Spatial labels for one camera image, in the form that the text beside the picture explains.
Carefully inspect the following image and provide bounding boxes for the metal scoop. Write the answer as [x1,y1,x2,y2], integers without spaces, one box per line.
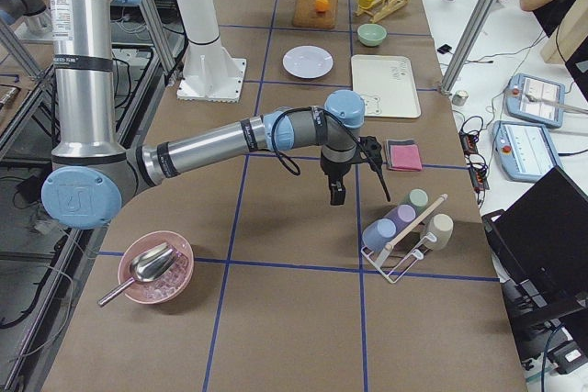
[97,243,177,308]

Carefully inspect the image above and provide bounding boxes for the black laptop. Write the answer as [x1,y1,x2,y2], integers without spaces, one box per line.
[481,164,588,319]

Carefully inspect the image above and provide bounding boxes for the orange fruit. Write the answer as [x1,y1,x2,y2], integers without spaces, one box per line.
[314,0,330,14]

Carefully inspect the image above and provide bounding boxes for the lower teach pendant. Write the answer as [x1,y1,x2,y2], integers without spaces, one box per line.
[492,120,562,183]

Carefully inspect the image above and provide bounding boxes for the aluminium frame post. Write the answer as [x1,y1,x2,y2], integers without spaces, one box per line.
[439,0,497,95]

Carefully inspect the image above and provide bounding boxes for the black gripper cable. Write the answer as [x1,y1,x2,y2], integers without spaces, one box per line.
[265,106,393,203]

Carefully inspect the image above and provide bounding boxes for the brown wooden cutting board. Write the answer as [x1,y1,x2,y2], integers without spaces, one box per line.
[292,0,338,29]

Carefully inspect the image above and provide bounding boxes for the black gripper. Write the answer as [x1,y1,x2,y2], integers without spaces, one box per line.
[320,136,382,206]

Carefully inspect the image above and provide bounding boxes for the light green cup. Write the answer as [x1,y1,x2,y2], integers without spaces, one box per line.
[401,188,429,216]

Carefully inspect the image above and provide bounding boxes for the black power strip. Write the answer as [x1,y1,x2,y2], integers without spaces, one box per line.
[458,130,489,194]

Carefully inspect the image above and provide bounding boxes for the pink bowl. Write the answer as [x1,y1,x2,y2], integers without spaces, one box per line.
[118,230,194,305]

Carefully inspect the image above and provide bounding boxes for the grey cloth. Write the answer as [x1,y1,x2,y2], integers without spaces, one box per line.
[385,140,418,170]

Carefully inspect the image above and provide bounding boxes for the small metal can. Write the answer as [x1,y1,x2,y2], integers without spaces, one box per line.
[451,90,469,106]

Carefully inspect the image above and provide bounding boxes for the white wire cup rack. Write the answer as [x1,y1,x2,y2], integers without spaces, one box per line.
[360,194,447,284]

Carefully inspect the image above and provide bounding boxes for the green bowl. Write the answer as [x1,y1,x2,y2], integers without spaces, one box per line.
[356,23,388,47]

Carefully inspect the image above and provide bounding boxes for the purple cup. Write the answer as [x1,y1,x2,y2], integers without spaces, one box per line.
[384,204,416,232]

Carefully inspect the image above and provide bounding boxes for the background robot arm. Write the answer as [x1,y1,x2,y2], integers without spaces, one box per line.
[1,0,52,38]

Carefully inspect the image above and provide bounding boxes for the cream bear tray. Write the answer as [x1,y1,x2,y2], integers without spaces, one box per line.
[351,54,421,119]

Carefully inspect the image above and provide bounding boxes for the beige mug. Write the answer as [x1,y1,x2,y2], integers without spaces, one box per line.
[421,213,454,251]

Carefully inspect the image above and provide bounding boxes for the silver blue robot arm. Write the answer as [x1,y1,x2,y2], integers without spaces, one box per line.
[41,0,382,230]

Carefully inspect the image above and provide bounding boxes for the upper teach pendant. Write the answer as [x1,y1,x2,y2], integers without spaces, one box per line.
[504,73,565,129]

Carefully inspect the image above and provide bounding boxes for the blue cup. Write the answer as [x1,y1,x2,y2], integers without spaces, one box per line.
[362,218,397,252]

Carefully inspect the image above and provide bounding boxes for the pink cloth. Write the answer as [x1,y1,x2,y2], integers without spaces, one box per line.
[389,144,423,172]

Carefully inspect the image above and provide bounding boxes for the white round plate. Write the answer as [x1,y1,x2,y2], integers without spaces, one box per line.
[282,45,334,79]

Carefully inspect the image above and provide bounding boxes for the teach pendant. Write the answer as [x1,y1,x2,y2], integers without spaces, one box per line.
[492,120,562,183]
[504,73,565,129]

